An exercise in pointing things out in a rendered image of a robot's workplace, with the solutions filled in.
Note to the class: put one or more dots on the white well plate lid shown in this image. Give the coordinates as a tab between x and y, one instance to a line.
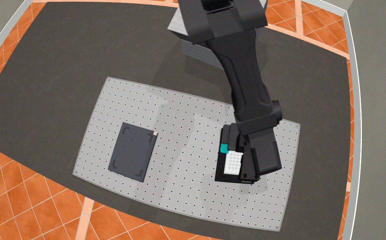
233	164

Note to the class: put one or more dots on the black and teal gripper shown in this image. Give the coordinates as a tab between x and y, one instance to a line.
229	136

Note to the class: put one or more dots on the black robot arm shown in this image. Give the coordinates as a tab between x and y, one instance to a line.
228	29

